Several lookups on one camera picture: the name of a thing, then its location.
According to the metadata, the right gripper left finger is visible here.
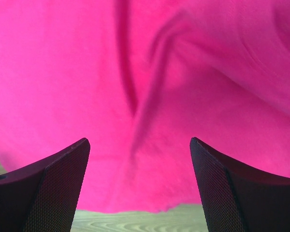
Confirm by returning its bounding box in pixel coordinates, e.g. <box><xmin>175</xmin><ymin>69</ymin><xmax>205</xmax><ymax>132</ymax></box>
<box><xmin>0</xmin><ymin>138</ymin><xmax>90</xmax><ymax>232</ymax></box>

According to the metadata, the magenta t shirt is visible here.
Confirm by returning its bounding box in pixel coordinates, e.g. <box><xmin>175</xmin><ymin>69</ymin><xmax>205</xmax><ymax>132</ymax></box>
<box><xmin>0</xmin><ymin>0</ymin><xmax>290</xmax><ymax>212</ymax></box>

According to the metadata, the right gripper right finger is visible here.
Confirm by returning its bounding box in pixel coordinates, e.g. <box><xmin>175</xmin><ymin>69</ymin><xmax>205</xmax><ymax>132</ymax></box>
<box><xmin>190</xmin><ymin>138</ymin><xmax>290</xmax><ymax>232</ymax></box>

